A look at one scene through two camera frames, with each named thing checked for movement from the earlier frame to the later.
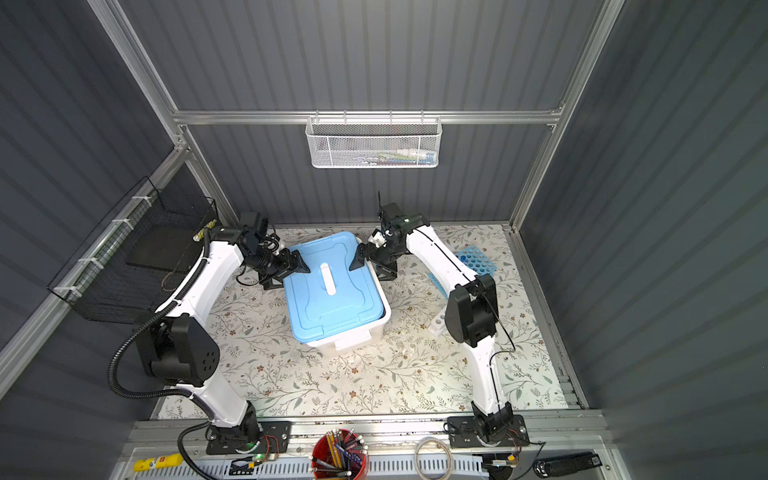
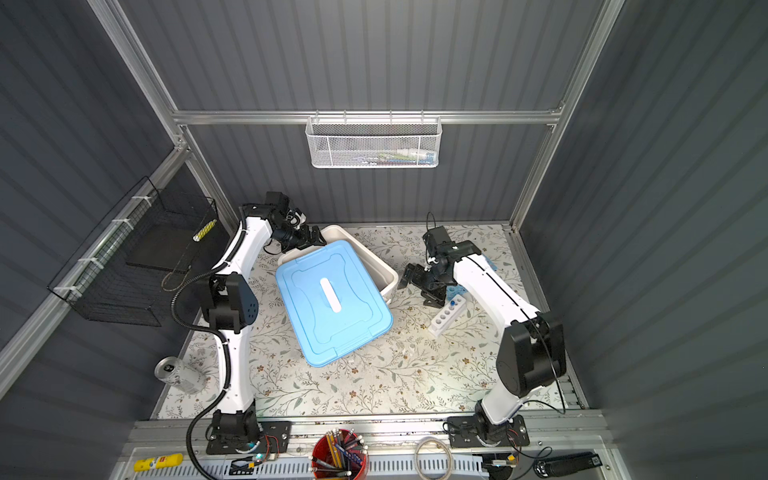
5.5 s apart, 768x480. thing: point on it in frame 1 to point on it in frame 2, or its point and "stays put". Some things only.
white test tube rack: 437,325 stays put
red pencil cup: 339,454 stays put
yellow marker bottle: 159,462 stays put
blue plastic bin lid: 330,299 stays put
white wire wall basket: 373,142 stays put
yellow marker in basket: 199,235 stays put
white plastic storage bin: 361,339 to 378,263
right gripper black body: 385,254 to 429,278
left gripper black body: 270,266 to 291,239
